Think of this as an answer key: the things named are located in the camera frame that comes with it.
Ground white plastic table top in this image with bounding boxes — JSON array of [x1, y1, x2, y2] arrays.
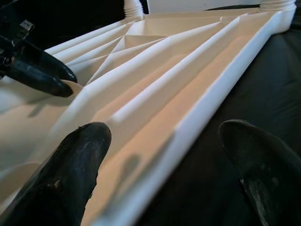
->
[[0, 4, 297, 226]]

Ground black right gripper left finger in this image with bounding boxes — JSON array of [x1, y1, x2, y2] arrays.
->
[[0, 121, 112, 226]]

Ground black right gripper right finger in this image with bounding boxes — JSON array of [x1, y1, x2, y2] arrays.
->
[[218, 119, 301, 226]]

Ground white plastic table leg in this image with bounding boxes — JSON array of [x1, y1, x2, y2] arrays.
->
[[258, 0, 296, 12], [123, 0, 144, 19]]

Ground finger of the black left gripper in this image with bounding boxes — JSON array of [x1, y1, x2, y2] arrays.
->
[[23, 43, 78, 83], [9, 62, 74, 97]]

